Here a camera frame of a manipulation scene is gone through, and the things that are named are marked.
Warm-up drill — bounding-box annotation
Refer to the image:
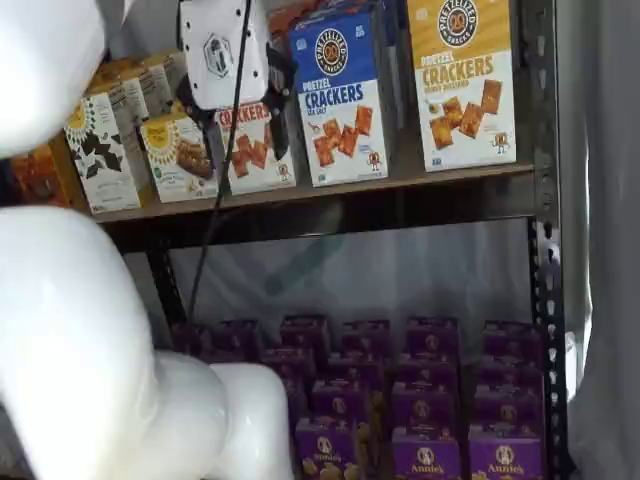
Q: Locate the white backdrop with teal logo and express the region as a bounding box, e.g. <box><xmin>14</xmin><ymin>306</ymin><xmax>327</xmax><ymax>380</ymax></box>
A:
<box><xmin>167</xmin><ymin>217</ymin><xmax>539</xmax><ymax>346</ymax></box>

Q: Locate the dark orange snack box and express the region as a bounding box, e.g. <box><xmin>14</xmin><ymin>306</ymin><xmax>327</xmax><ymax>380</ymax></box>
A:
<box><xmin>8</xmin><ymin>133</ymin><xmax>91</xmax><ymax>214</ymax></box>

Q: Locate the purple Annie's snack box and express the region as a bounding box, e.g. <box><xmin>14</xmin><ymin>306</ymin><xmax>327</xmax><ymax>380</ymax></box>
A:
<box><xmin>482</xmin><ymin>321</ymin><xmax>545</xmax><ymax>361</ymax></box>
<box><xmin>342</xmin><ymin>319</ymin><xmax>392</xmax><ymax>354</ymax></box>
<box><xmin>391</xmin><ymin>381</ymin><xmax>462</xmax><ymax>432</ymax></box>
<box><xmin>172</xmin><ymin>323</ymin><xmax>217</xmax><ymax>357</ymax></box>
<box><xmin>327</xmin><ymin>349</ymin><xmax>387</xmax><ymax>384</ymax></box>
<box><xmin>280</xmin><ymin>313</ymin><xmax>332</xmax><ymax>351</ymax></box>
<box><xmin>473</xmin><ymin>383</ymin><xmax>545</xmax><ymax>440</ymax></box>
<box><xmin>214</xmin><ymin>319</ymin><xmax>262</xmax><ymax>362</ymax></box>
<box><xmin>468</xmin><ymin>433</ymin><xmax>547</xmax><ymax>480</ymax></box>
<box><xmin>405</xmin><ymin>316</ymin><xmax>461</xmax><ymax>356</ymax></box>
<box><xmin>391</xmin><ymin>427</ymin><xmax>465</xmax><ymax>480</ymax></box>
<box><xmin>294</xmin><ymin>414</ymin><xmax>389</xmax><ymax>480</ymax></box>
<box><xmin>394</xmin><ymin>352</ymin><xmax>460</xmax><ymax>386</ymax></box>
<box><xmin>259</xmin><ymin>346</ymin><xmax>317</xmax><ymax>381</ymax></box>
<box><xmin>312</xmin><ymin>378</ymin><xmax>372</xmax><ymax>422</ymax></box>
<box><xmin>477</xmin><ymin>355</ymin><xmax>545</xmax><ymax>389</ymax></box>

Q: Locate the black cable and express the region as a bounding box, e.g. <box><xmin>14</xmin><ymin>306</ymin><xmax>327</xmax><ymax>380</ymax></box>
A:
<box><xmin>184</xmin><ymin>0</ymin><xmax>254</xmax><ymax>326</ymax></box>

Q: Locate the brown wooden shelf board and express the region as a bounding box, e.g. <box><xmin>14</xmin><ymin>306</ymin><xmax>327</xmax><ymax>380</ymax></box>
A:
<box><xmin>92</xmin><ymin>160</ymin><xmax>537</xmax><ymax>225</ymax></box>

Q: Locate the Simple Mills almond bars box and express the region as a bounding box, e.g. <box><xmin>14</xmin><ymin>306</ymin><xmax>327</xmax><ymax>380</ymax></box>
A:
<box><xmin>139</xmin><ymin>112</ymin><xmax>221</xmax><ymax>204</ymax></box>

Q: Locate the yellow white pretzel crackers box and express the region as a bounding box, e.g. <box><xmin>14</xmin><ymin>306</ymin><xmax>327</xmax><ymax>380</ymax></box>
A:
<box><xmin>407</xmin><ymin>0</ymin><xmax>518</xmax><ymax>173</ymax></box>

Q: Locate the dark metal shelving rack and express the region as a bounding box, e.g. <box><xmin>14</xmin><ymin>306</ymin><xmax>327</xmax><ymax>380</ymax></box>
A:
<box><xmin>94</xmin><ymin>0</ymin><xmax>576</xmax><ymax>480</ymax></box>

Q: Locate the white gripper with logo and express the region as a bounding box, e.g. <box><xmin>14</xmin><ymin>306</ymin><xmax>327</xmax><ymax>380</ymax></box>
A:
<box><xmin>174</xmin><ymin>0</ymin><xmax>297</xmax><ymax>172</ymax></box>

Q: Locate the blue white pretzel crackers box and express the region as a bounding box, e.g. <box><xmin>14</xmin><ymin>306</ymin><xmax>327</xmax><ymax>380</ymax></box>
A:
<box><xmin>299</xmin><ymin>0</ymin><xmax>409</xmax><ymax>56</ymax></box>
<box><xmin>288</xmin><ymin>9</ymin><xmax>401</xmax><ymax>188</ymax></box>

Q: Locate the Simple Mills sweet thins box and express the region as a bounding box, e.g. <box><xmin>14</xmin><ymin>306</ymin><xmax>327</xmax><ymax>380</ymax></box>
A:
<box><xmin>144</xmin><ymin>49</ymin><xmax>190</xmax><ymax>101</ymax></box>
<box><xmin>107</xmin><ymin>57</ymin><xmax>174</xmax><ymax>119</ymax></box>
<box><xmin>63</xmin><ymin>91</ymin><xmax>157</xmax><ymax>215</ymax></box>
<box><xmin>87</xmin><ymin>69</ymin><xmax>151</xmax><ymax>126</ymax></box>

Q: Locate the orange white pretzel crackers box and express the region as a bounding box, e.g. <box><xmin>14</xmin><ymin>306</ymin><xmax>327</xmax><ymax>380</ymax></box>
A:
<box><xmin>214</xmin><ymin>97</ymin><xmax>297</xmax><ymax>196</ymax></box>
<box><xmin>267</xmin><ymin>4</ymin><xmax>301</xmax><ymax>51</ymax></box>

